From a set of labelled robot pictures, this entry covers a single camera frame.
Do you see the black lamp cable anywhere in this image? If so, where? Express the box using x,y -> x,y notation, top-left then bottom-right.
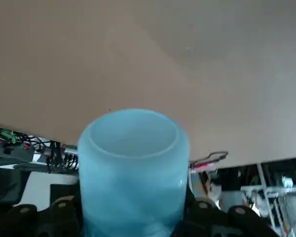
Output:
189,151 -> 229,168

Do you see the blue plastic cup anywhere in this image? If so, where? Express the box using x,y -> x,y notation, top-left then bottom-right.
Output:
77,108 -> 191,237

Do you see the silver metal frame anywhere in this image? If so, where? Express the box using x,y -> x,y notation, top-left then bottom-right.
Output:
256,162 -> 296,234

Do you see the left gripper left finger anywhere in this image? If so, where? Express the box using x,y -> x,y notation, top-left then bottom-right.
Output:
0,195 -> 84,237

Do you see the green terminal connector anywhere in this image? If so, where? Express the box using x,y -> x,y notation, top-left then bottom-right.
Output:
0,129 -> 18,144

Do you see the pink marker pen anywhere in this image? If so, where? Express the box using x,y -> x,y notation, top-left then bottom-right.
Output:
191,161 -> 217,170

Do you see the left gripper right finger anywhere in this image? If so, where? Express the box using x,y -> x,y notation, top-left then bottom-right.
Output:
174,190 -> 282,237

